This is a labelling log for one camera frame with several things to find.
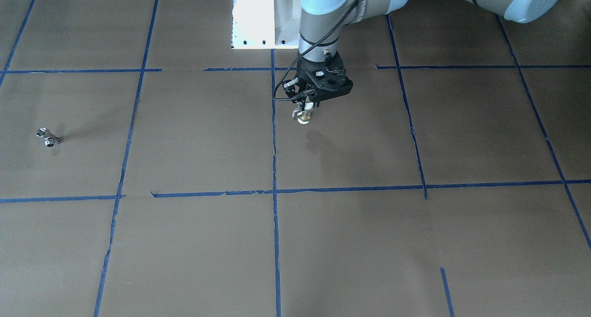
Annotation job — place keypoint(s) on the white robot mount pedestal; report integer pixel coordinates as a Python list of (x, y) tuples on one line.
[(265, 24)]

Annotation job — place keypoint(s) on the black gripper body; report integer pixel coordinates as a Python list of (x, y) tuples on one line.
[(293, 88)]

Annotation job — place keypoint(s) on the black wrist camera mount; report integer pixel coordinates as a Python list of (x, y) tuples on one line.
[(330, 78)]

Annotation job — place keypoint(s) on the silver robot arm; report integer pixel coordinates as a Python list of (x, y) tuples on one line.
[(322, 21)]

